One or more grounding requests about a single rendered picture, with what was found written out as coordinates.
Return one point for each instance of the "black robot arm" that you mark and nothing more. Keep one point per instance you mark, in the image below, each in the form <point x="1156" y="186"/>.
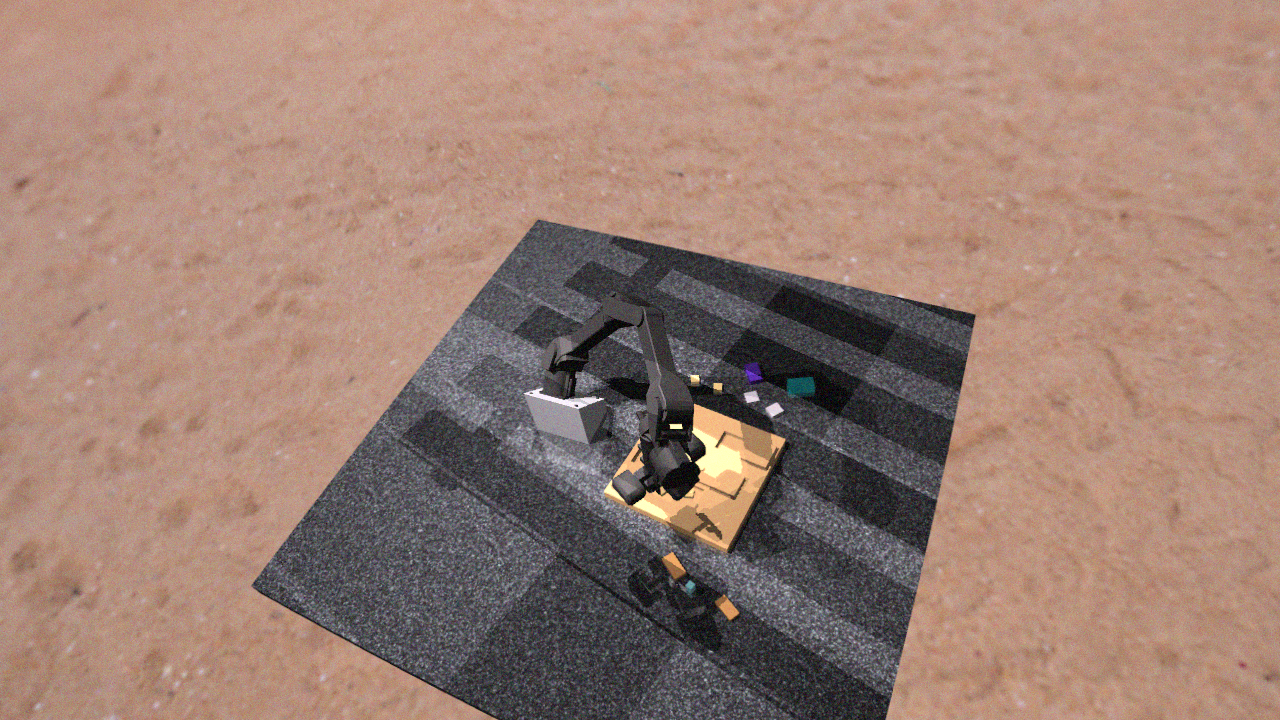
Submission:
<point x="668" y="398"/>

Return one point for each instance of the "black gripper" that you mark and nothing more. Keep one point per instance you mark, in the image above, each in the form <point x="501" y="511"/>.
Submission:
<point x="632" y="487"/>

